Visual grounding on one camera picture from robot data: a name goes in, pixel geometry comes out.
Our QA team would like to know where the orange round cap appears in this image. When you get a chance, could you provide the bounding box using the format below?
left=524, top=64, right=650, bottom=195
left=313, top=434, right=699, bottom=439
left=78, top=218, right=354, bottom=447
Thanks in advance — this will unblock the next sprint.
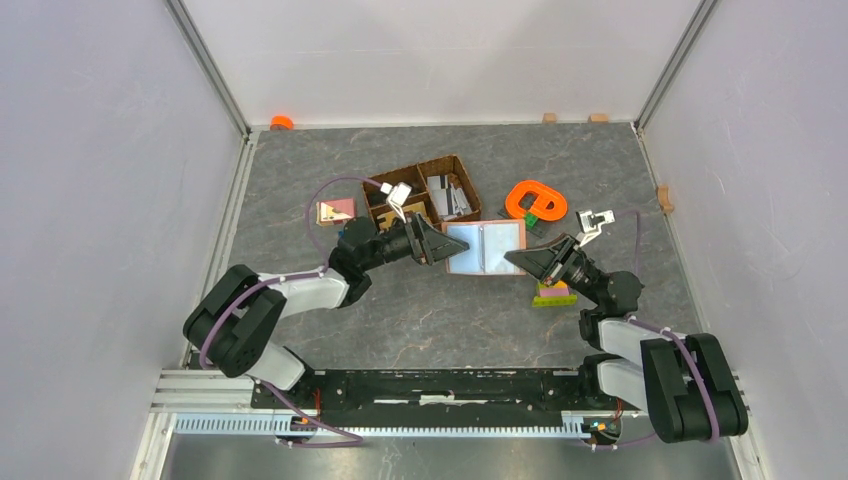
left=269, top=115, right=294, bottom=130

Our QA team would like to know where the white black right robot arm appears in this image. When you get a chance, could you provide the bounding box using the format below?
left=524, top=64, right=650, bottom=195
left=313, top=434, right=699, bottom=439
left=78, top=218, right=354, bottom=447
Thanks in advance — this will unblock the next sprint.
left=504, top=235, right=749, bottom=443

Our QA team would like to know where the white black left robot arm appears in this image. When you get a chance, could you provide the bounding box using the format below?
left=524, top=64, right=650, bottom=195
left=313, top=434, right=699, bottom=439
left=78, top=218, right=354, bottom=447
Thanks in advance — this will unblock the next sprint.
left=183, top=213, right=469, bottom=408

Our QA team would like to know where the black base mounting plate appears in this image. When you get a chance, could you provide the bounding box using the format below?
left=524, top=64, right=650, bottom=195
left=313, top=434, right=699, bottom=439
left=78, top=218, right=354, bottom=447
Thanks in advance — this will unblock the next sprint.
left=286, top=368, right=637, bottom=427

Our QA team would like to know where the green building block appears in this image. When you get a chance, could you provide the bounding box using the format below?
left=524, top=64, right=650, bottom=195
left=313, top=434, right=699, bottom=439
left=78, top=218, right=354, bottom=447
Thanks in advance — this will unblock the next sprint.
left=523, top=212, right=539, bottom=230

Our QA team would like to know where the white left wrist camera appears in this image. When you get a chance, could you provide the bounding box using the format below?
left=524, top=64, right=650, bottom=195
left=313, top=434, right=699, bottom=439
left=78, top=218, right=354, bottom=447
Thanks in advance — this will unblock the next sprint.
left=379, top=182, right=412, bottom=223

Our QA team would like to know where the curved wooden piece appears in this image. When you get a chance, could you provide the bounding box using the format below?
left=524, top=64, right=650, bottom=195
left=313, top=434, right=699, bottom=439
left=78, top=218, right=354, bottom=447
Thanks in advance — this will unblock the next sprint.
left=656, top=184, right=675, bottom=215

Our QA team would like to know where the gold card front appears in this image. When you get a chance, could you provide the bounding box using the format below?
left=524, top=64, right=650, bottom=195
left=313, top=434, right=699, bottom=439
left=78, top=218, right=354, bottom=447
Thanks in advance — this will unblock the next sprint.
left=376, top=201, right=428, bottom=230

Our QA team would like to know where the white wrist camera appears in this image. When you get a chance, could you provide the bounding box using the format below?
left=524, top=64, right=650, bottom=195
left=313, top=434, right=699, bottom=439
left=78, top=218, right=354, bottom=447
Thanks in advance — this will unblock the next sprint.
left=379, top=182, right=412, bottom=223
left=576, top=210, right=615, bottom=247

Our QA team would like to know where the pink tan small box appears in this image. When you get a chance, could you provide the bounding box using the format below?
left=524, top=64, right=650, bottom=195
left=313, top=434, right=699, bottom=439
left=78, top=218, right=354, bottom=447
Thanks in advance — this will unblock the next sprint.
left=316, top=198, right=356, bottom=226

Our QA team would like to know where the yellow-green small block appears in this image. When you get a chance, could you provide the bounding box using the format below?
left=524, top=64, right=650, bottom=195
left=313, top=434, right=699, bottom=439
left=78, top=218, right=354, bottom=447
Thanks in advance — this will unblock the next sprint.
left=532, top=281, right=577, bottom=308

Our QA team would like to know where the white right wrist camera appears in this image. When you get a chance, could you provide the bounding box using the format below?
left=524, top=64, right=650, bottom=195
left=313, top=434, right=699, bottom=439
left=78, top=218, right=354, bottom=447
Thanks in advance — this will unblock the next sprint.
left=576, top=210, right=615, bottom=247

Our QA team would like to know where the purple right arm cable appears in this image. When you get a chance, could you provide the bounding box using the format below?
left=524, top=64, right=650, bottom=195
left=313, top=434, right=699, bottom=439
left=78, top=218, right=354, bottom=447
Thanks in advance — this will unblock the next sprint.
left=592, top=210, right=721, bottom=452

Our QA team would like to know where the grey cable duct strip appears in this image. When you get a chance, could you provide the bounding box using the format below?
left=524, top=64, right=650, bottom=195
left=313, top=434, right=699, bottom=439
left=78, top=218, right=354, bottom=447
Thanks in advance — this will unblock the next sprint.
left=174, top=413, right=590, bottom=440

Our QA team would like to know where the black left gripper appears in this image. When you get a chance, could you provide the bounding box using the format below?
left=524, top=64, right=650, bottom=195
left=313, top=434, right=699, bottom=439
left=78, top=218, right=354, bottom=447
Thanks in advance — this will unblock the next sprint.
left=361, top=211, right=469, bottom=271

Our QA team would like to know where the wooden block right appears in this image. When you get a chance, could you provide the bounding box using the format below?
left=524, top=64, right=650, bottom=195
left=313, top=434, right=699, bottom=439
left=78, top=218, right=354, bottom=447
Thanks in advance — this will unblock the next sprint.
left=588, top=113, right=610, bottom=123

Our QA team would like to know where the brown woven basket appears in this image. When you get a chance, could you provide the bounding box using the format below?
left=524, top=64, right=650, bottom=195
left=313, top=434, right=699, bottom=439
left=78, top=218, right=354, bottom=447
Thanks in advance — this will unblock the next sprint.
left=372, top=154, right=482, bottom=227

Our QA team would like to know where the orange plastic ring toy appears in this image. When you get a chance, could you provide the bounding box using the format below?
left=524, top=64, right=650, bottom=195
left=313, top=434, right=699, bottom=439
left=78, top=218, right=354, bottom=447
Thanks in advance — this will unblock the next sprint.
left=504, top=180, right=569, bottom=222

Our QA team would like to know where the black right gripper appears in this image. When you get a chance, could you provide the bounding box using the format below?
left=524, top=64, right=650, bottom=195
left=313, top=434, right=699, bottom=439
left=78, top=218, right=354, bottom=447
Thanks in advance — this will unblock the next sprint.
left=504, top=232, right=603, bottom=306

